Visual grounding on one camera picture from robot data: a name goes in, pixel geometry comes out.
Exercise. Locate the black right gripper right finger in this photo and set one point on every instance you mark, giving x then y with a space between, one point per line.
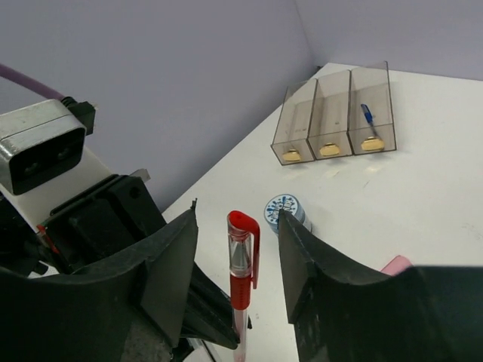
342 310

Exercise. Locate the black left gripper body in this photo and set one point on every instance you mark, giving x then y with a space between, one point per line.
103 220

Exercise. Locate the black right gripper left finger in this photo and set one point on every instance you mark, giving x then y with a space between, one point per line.
127 307

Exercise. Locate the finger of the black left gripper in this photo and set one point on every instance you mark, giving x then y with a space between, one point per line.
208 313

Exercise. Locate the blue gel pen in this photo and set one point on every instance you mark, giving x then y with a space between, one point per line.
370 120

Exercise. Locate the clear three-compartment organizer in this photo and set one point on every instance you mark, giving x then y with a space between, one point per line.
321 118

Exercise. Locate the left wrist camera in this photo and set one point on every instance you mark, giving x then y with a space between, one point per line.
44 160

